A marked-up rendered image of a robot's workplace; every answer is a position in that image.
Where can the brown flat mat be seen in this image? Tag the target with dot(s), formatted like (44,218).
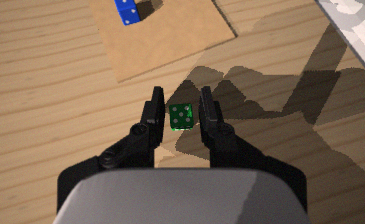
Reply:
(169,31)

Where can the blue die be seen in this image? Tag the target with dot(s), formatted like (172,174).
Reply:
(128,11)

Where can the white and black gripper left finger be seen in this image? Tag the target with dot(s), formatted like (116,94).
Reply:
(132,151)

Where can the green die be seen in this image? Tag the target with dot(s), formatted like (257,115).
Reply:
(181,116)

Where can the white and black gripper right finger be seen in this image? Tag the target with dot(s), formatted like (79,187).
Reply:
(231,151)

